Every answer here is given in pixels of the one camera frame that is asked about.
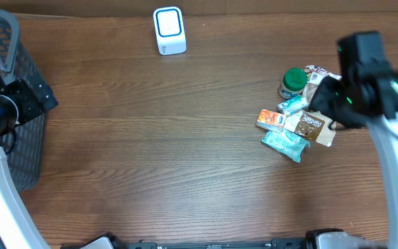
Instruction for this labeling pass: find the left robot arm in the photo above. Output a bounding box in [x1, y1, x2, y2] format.
[0, 60, 58, 248]

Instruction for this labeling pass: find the brown white snack bag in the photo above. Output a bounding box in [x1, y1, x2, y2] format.
[285, 65, 341, 147]

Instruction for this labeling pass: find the white barcode scanner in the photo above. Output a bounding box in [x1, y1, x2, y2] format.
[153, 6, 187, 55]

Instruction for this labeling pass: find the orange snack packet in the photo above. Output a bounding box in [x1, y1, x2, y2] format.
[256, 109, 286, 132]

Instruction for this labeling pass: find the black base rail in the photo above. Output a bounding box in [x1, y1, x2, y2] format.
[112, 238, 320, 249]

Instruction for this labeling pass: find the grey plastic shopping basket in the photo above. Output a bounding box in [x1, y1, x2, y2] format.
[0, 10, 46, 192]

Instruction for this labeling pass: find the green lid jar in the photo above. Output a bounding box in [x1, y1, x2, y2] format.
[278, 68, 307, 99]

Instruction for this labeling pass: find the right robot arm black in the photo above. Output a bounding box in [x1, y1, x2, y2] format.
[305, 31, 398, 248]

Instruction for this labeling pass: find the teal packet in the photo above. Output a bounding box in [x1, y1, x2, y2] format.
[261, 129, 310, 163]

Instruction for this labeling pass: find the teal tissue pack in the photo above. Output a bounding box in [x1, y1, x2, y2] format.
[278, 95, 309, 115]

